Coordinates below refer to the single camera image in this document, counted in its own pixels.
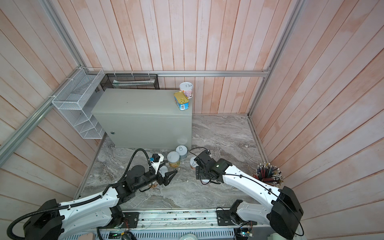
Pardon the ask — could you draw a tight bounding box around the orange labelled can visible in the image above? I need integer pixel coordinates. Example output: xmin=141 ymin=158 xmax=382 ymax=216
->
xmin=190 ymin=156 xmax=199 ymax=170

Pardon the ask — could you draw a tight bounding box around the gold rectangular sardine tin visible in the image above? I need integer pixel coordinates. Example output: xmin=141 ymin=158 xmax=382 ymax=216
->
xmin=174 ymin=92 xmax=189 ymax=111

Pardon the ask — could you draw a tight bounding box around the pink can front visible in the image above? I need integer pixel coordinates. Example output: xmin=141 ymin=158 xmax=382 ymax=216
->
xmin=179 ymin=82 xmax=194 ymax=99

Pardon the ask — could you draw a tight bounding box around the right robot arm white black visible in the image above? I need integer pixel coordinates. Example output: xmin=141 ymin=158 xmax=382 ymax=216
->
xmin=194 ymin=150 xmax=304 ymax=240

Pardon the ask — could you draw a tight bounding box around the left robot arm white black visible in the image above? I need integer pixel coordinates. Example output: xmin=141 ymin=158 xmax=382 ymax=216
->
xmin=7 ymin=149 xmax=177 ymax=240

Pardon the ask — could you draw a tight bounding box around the blue labelled can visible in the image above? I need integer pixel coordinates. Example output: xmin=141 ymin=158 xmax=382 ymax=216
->
xmin=159 ymin=166 xmax=168 ymax=178

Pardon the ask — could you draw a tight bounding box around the yellow can plastic lid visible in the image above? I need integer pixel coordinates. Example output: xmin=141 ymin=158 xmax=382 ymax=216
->
xmin=167 ymin=151 xmax=180 ymax=168

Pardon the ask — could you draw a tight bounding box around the teal labelled can near cabinet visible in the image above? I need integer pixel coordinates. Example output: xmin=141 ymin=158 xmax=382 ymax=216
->
xmin=176 ymin=145 xmax=188 ymax=160

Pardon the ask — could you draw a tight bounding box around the grey metal cabinet box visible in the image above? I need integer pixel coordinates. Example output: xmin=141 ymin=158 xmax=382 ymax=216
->
xmin=92 ymin=89 xmax=194 ymax=150

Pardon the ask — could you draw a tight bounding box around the red pencil holder cup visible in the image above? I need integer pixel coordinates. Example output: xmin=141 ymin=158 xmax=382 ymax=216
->
xmin=253 ymin=163 xmax=285 ymax=187

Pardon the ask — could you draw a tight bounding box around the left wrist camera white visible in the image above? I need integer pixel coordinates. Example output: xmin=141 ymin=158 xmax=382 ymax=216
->
xmin=150 ymin=154 xmax=164 ymax=174

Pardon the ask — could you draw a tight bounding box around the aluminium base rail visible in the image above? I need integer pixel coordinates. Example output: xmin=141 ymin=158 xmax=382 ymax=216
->
xmin=51 ymin=206 xmax=301 ymax=233

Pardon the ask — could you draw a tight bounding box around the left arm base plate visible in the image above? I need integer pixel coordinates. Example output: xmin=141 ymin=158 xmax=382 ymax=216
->
xmin=101 ymin=212 xmax=140 ymax=229

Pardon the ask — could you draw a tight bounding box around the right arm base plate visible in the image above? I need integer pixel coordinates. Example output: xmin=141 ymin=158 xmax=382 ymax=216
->
xmin=216 ymin=207 xmax=258 ymax=226

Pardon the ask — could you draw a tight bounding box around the black wire mesh basket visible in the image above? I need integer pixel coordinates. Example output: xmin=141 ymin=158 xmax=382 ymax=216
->
xmin=100 ymin=73 xmax=160 ymax=91

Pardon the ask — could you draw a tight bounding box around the white wire mesh shelf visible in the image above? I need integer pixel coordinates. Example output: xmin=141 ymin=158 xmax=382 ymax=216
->
xmin=52 ymin=68 xmax=105 ymax=140

